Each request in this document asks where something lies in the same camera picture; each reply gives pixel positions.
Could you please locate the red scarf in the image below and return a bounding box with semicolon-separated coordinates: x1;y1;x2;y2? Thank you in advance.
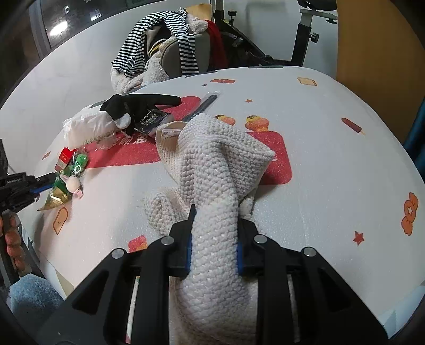
204;19;230;72

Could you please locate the orange wooden board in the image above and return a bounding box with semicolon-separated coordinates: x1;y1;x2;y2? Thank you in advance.
335;0;425;143

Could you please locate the white knitted cloth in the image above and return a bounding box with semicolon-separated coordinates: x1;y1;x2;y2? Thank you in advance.
144;113;276;345

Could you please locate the dark glass window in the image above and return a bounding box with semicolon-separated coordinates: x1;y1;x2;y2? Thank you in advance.
28;0;133;57

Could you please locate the gold green wrapper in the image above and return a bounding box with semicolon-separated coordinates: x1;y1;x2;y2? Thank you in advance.
37;172;72;211

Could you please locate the small red box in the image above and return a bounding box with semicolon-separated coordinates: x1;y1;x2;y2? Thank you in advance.
55;148;75;170

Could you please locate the black glove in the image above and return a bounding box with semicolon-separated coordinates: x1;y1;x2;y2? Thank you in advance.
100;94;182;130

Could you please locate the black exercise bike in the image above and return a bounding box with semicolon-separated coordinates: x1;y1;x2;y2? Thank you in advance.
212;0;339;70

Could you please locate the pink white plush keychain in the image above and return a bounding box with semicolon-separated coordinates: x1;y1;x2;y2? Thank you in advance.
65;175;83;199

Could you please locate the dark jacket with yellow stripes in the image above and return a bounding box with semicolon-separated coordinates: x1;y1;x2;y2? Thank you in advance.
146;25;178;57

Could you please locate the dark blue cloth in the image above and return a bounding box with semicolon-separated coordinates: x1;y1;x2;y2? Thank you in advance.
403;100;425;166

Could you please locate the green plastic packet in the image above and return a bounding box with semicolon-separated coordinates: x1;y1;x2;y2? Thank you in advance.
65;151;90;176

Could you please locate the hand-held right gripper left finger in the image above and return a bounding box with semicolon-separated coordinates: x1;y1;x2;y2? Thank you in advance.
43;204;196;345

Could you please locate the black pen in clear pack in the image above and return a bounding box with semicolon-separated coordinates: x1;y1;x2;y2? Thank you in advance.
181;90;221;122

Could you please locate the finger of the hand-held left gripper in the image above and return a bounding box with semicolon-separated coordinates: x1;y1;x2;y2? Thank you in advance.
20;185;50;204
33;172;58;187

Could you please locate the black white striped shirt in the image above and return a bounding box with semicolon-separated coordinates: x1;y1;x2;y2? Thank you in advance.
111;9;200;78

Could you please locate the grey beige chair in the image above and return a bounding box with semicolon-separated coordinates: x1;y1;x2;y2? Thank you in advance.
159;3;215;80

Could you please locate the dark snack packet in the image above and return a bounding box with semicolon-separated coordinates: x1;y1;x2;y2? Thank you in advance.
133;109;173;138

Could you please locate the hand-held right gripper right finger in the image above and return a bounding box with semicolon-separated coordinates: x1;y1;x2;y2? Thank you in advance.
236;217;389;345

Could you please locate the person's left hand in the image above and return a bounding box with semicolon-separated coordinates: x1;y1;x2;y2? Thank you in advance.
0;212;26;277

